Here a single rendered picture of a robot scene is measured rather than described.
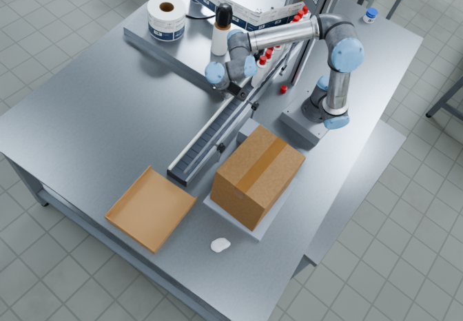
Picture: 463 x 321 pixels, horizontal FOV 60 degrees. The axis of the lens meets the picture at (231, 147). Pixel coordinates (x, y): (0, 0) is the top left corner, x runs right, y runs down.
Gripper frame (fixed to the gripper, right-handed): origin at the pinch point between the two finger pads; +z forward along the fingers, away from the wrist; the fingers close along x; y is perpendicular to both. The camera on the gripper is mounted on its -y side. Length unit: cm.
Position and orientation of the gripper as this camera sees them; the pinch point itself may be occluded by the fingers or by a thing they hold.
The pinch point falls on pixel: (232, 94)
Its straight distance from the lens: 183.1
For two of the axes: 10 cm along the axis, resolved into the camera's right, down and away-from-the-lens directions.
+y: -8.3, -5.3, 1.8
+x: -5.4, 8.4, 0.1
